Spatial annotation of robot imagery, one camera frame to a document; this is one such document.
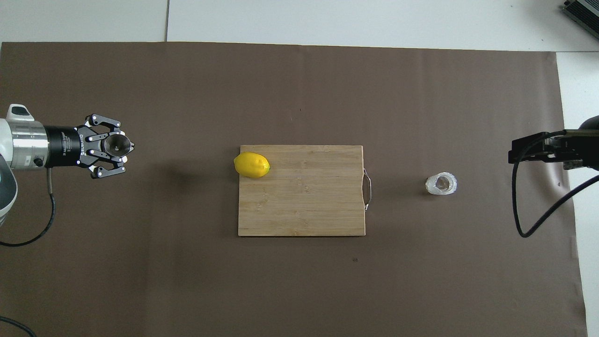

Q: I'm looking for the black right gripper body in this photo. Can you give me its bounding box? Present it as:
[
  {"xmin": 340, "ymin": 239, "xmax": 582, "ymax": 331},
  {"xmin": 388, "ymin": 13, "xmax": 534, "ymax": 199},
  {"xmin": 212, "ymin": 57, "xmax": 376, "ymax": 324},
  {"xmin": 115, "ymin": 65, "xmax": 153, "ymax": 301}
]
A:
[{"xmin": 550, "ymin": 115, "xmax": 599, "ymax": 171}]

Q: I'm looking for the stainless steel jigger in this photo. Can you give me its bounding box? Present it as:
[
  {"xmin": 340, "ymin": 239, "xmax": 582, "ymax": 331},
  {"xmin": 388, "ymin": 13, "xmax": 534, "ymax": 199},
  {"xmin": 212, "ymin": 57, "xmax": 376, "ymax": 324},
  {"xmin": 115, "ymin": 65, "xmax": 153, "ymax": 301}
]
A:
[{"xmin": 103, "ymin": 133, "xmax": 136, "ymax": 158}]

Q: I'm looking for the wooden cutting board, metal handle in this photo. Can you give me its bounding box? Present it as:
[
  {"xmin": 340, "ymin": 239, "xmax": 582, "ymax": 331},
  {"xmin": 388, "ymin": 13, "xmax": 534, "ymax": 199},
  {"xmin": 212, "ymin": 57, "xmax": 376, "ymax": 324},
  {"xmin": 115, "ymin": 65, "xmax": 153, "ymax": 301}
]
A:
[{"xmin": 238, "ymin": 144, "xmax": 373, "ymax": 237}]

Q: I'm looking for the brown paper table mat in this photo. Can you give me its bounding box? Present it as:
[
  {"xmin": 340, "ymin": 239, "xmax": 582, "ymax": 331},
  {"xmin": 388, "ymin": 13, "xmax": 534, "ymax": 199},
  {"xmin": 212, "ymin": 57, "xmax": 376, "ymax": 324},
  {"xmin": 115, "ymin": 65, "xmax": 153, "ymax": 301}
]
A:
[{"xmin": 0, "ymin": 41, "xmax": 588, "ymax": 337}]

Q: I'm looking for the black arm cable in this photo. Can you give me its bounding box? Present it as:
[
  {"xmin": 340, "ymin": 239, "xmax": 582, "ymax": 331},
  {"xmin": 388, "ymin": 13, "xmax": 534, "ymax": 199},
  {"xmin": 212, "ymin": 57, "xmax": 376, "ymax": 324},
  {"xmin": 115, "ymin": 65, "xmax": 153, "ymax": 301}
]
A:
[
  {"xmin": 0, "ymin": 166, "xmax": 57, "ymax": 337},
  {"xmin": 511, "ymin": 130, "xmax": 599, "ymax": 239}
]

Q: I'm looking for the yellow lemon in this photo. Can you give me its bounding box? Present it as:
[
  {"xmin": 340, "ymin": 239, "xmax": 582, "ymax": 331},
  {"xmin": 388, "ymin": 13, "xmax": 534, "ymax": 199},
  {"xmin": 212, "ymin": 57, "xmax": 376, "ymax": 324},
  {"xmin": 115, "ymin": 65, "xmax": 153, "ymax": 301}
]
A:
[{"xmin": 234, "ymin": 151, "xmax": 271, "ymax": 179}]

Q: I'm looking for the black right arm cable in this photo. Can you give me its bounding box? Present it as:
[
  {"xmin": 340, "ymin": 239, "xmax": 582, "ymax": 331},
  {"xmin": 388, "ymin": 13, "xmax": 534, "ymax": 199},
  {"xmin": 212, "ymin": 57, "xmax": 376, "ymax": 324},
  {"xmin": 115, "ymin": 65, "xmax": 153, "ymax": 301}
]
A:
[{"xmin": 511, "ymin": 130, "xmax": 599, "ymax": 239}]

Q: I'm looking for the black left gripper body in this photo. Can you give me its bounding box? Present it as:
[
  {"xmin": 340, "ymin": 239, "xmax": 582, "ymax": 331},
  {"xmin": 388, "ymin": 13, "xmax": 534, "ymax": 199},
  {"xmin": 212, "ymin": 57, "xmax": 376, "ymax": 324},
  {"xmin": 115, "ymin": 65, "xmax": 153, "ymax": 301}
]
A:
[{"xmin": 44, "ymin": 125, "xmax": 94, "ymax": 168}]

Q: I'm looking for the grey finned electronics box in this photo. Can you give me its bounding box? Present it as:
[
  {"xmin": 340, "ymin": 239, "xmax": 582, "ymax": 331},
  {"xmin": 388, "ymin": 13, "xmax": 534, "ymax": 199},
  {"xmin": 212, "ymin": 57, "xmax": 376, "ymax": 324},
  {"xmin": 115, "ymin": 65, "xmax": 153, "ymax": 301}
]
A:
[{"xmin": 562, "ymin": 0, "xmax": 599, "ymax": 39}]

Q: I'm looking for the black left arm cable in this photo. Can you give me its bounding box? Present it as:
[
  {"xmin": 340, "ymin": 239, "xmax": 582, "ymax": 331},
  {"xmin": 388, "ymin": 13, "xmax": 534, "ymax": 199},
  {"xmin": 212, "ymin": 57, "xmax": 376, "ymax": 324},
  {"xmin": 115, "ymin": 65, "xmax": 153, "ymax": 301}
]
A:
[{"xmin": 0, "ymin": 166, "xmax": 57, "ymax": 337}]

